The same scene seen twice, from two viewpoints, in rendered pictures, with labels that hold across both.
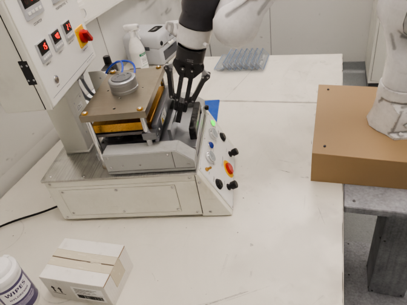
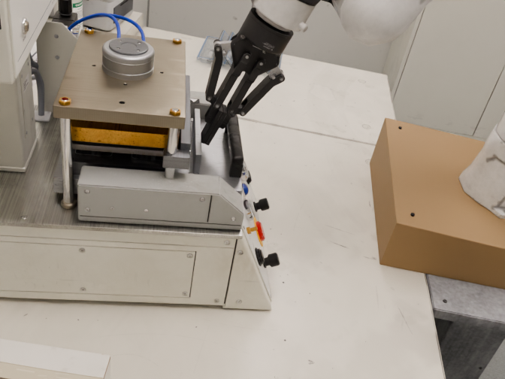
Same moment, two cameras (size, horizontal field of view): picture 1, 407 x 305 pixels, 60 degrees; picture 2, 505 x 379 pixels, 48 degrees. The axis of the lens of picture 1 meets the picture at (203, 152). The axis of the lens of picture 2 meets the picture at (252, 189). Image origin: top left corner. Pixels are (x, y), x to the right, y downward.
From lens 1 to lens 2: 0.32 m
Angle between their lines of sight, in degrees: 19
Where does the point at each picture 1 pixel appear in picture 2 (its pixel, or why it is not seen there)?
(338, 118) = (421, 175)
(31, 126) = not seen: outside the picture
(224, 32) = (365, 16)
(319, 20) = (326, 14)
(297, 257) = not seen: outside the picture
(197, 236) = (218, 344)
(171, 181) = (192, 246)
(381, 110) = (489, 173)
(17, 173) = not seen: outside the picture
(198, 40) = (295, 16)
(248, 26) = (401, 17)
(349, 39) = (361, 52)
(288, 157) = (340, 222)
